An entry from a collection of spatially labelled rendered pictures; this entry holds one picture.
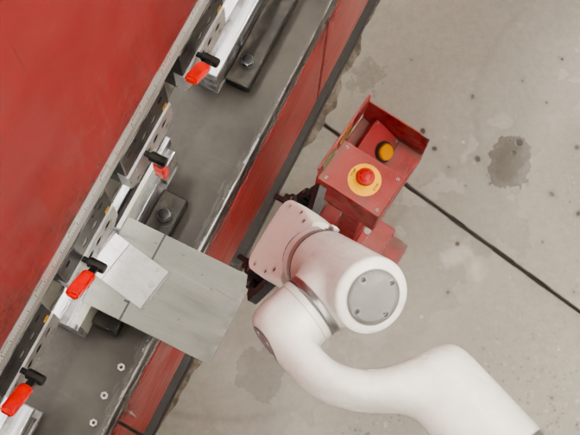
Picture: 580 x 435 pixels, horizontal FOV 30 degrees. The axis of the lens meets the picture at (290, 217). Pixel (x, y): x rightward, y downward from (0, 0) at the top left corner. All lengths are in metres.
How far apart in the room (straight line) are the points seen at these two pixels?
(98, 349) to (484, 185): 1.43
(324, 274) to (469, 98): 2.14
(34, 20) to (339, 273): 0.41
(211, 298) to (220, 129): 0.40
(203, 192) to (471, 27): 1.39
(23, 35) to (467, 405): 0.59
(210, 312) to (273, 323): 0.86
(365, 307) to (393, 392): 0.09
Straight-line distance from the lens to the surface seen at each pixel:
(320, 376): 1.12
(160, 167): 1.85
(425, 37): 3.30
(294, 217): 1.30
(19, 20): 1.15
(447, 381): 1.11
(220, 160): 2.21
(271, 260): 1.30
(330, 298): 1.13
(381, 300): 1.13
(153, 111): 1.78
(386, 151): 2.38
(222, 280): 2.01
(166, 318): 2.01
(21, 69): 1.21
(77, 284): 1.72
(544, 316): 3.12
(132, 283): 2.02
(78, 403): 2.13
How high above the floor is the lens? 2.97
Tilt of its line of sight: 75 degrees down
